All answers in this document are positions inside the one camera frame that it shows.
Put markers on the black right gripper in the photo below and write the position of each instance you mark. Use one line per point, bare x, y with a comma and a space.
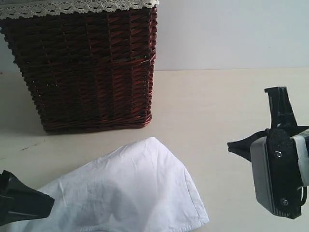
282, 117

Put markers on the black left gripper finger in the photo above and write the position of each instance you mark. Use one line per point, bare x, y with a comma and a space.
19, 202

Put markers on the white t-shirt with red lettering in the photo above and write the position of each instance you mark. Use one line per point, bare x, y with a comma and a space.
139, 187

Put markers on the dark red wicker basket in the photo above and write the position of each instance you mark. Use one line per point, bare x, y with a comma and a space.
87, 71

